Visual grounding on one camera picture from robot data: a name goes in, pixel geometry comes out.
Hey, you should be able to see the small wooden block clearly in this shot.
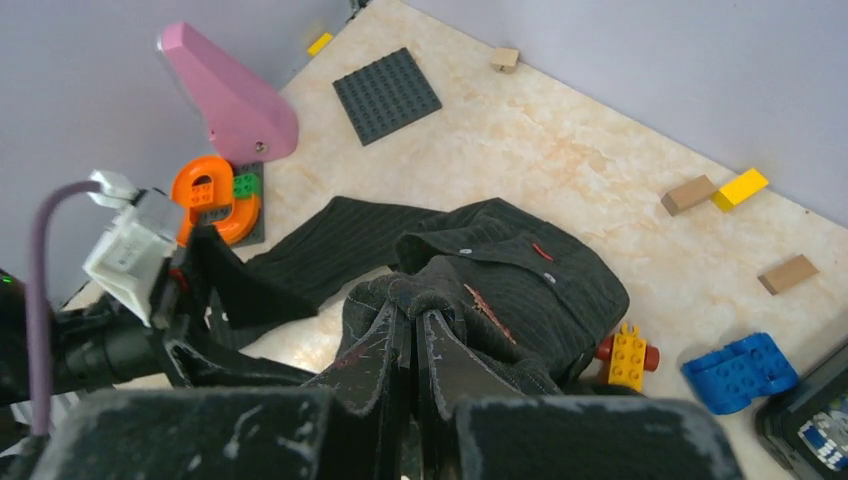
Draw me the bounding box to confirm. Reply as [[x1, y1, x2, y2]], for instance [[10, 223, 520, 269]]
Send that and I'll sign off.
[[758, 254, 820, 295]]

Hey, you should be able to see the grey square baseplate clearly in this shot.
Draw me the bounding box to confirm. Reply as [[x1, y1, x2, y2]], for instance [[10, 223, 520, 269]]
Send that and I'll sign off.
[[332, 47, 442, 146]]

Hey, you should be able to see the red glitter leaf brooch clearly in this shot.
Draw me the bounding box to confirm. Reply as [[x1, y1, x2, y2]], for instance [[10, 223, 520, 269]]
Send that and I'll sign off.
[[464, 284, 517, 345]]

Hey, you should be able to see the black poker chip case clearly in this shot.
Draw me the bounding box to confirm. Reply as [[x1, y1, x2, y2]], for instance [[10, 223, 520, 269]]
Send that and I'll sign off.
[[754, 342, 847, 479]]

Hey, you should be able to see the yellow cube block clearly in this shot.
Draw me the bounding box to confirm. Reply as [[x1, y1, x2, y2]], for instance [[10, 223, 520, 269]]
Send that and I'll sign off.
[[711, 168, 769, 213]]

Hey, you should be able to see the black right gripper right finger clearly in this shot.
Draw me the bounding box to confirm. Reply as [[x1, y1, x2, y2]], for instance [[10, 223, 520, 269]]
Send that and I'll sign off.
[[416, 311, 744, 479]]

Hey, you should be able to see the blue toy brick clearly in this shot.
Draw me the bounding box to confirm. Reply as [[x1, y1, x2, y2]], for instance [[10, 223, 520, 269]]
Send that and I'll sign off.
[[680, 332, 799, 415]]

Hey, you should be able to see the yellow toy brick car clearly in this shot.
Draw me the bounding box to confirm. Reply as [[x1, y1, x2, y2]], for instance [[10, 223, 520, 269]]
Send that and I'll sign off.
[[594, 322, 661, 393]]

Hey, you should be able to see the dark pinstriped garment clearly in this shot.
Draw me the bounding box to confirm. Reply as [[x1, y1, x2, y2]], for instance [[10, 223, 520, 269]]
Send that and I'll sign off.
[[241, 196, 630, 395]]

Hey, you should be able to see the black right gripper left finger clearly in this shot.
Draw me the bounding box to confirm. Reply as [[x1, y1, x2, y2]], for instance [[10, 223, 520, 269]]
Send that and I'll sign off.
[[26, 301, 413, 480]]

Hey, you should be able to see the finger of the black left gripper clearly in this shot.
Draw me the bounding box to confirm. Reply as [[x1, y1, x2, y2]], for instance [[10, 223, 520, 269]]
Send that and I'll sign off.
[[158, 317, 314, 388], [185, 225, 317, 330]]

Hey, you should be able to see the pink toy ramp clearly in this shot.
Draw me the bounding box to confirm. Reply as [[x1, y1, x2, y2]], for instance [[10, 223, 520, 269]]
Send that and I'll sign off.
[[158, 22, 299, 165]]

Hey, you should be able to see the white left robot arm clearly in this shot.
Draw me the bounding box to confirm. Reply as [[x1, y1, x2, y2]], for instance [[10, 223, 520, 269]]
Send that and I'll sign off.
[[48, 227, 317, 394]]

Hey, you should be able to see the small yellow brick left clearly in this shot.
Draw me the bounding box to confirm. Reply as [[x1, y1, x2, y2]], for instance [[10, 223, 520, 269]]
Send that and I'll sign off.
[[307, 32, 334, 57]]

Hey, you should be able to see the wooden block far left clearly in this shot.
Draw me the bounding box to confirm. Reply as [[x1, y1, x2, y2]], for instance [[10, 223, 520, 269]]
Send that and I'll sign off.
[[490, 47, 520, 74]]

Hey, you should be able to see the wooden block centre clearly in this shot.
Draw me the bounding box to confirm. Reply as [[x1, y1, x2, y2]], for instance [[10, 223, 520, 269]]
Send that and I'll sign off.
[[661, 175, 718, 216]]

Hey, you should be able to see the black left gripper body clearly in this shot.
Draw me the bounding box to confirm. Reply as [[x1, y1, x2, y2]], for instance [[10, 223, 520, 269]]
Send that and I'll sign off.
[[148, 247, 197, 349]]

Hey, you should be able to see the orange curved toy track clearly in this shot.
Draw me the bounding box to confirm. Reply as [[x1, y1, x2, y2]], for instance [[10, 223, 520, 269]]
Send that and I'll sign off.
[[171, 155, 264, 247]]

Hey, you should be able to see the dark grey studded baseplate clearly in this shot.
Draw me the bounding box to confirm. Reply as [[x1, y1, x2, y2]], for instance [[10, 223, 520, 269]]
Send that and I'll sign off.
[[195, 162, 268, 250]]

